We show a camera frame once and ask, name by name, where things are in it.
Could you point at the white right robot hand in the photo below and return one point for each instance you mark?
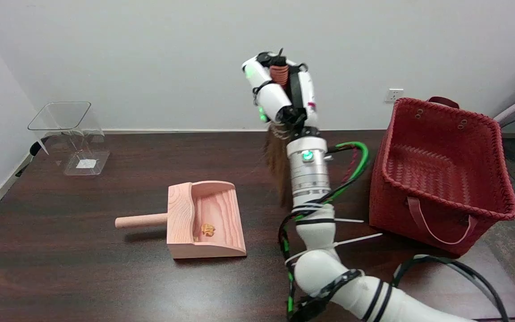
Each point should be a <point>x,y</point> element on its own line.
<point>272,96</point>

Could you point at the small brown bristle broom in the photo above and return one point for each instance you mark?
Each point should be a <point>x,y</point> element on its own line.
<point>278,166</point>

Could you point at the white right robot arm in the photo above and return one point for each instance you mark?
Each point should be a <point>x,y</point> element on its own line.
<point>310,179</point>

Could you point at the red-brown woven storage basket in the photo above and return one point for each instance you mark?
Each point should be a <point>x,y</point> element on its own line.
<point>423,176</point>

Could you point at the wooden dustpan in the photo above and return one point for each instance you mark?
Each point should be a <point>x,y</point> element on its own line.
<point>215,210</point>

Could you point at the small orange crumb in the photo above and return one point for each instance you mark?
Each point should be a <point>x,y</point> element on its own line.
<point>208,230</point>

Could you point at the clear plastic container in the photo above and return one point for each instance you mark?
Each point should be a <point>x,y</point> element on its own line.
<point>78,134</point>

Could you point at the white label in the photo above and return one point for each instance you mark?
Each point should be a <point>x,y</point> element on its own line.
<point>86,163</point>

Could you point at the white wall outlet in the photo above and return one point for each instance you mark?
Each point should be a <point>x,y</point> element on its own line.
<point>394,95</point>

